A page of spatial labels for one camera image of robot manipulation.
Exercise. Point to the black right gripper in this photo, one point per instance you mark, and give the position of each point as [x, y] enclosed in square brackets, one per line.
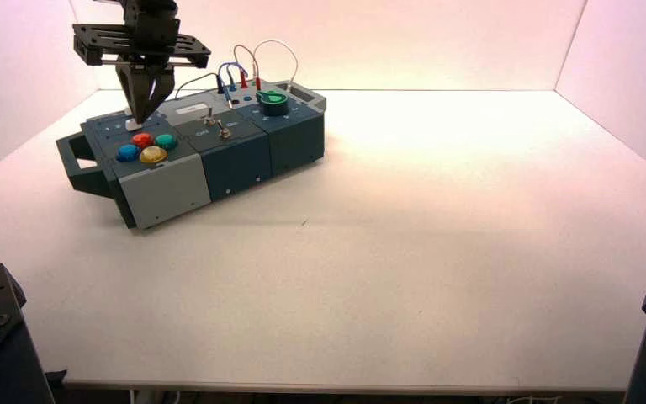
[150, 33]

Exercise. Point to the red round push button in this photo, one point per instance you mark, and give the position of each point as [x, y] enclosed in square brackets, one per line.
[142, 139]

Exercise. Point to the green round push button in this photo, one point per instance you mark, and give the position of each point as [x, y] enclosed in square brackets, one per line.
[166, 141]

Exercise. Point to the blue round push button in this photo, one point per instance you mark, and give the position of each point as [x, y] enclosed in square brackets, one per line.
[128, 152]

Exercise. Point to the yellow round push button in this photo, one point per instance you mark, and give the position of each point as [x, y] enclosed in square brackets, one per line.
[153, 155]

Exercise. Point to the grey blue control box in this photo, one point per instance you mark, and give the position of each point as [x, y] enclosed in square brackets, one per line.
[234, 162]

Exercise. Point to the green rotary knob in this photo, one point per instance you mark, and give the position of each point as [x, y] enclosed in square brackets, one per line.
[272, 104]

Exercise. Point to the metal toggle switch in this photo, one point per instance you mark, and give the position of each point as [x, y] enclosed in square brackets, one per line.
[210, 120]
[224, 133]

